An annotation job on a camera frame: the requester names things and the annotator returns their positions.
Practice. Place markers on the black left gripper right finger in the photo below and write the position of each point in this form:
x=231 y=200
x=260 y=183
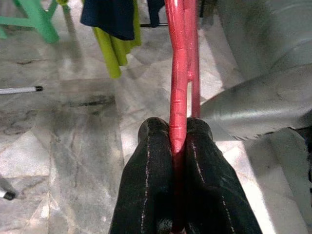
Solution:
x=209 y=190

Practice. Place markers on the lime green long sleeve shirt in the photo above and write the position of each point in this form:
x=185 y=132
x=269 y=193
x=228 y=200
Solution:
x=114 y=56

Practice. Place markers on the green plastic stool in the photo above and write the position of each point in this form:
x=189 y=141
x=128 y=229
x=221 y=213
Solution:
x=36 y=22

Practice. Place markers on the grey green leather sofa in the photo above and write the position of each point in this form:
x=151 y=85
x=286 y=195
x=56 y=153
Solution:
x=268 y=104

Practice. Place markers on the red plastic hanger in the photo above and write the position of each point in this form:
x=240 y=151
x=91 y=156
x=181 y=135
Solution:
x=179 y=97

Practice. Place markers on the navy long sleeve shirt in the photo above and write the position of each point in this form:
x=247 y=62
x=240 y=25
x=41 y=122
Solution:
x=109 y=17

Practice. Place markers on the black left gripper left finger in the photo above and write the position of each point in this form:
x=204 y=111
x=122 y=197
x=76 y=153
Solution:
x=146 y=182

